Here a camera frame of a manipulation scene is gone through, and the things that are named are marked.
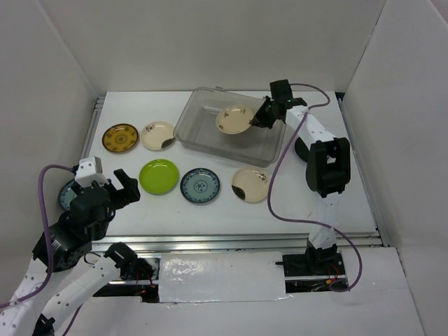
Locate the cream plate with floral marks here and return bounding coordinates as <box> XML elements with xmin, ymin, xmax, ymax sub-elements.
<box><xmin>216</xmin><ymin>105</ymin><xmax>255</xmax><ymax>135</ymax></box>

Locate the cream plate with black brushstroke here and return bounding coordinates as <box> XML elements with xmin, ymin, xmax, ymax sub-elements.
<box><xmin>231</xmin><ymin>167</ymin><xmax>270</xmax><ymax>204</ymax></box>

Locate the small blue floral plate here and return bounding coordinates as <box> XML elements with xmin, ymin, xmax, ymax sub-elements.
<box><xmin>179</xmin><ymin>167</ymin><xmax>221</xmax><ymax>205</ymax></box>

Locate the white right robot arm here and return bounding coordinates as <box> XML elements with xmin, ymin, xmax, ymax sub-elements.
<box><xmin>251</xmin><ymin>93</ymin><xmax>351</xmax><ymax>274</ymax></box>

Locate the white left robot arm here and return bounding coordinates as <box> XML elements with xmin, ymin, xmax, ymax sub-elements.
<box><xmin>1</xmin><ymin>169</ymin><xmax>153</xmax><ymax>335</ymax></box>

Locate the clear plastic bin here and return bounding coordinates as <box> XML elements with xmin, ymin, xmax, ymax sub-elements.
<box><xmin>174</xmin><ymin>87</ymin><xmax>286</xmax><ymax>167</ymax></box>

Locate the large blue floral plate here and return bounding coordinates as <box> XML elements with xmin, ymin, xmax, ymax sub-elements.
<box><xmin>57</xmin><ymin>179</ymin><xmax>76</xmax><ymax>211</ymax></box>

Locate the lime green plate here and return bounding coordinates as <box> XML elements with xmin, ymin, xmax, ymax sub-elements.
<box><xmin>139</xmin><ymin>159</ymin><xmax>179</xmax><ymax>195</ymax></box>

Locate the yellow patterned plate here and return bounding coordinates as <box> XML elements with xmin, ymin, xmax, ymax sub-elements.
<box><xmin>101</xmin><ymin>123</ymin><xmax>139</xmax><ymax>153</ymax></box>

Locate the cream plate with dark brushstroke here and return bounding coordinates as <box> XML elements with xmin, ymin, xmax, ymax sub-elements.
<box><xmin>140</xmin><ymin>121</ymin><xmax>175</xmax><ymax>151</ymax></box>

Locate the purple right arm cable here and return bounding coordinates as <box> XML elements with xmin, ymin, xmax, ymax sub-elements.
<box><xmin>267</xmin><ymin>82</ymin><xmax>363</xmax><ymax>293</ymax></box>

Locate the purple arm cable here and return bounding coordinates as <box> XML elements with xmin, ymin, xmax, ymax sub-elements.
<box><xmin>267</xmin><ymin>82</ymin><xmax>363</xmax><ymax>293</ymax></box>
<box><xmin>0</xmin><ymin>164</ymin><xmax>88</xmax><ymax>336</ymax></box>

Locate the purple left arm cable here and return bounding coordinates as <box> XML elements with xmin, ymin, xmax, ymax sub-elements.
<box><xmin>0</xmin><ymin>164</ymin><xmax>88</xmax><ymax>336</ymax></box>

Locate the aluminium table rail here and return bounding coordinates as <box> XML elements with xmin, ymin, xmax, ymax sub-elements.
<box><xmin>90</xmin><ymin>233</ymin><xmax>382</xmax><ymax>253</ymax></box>

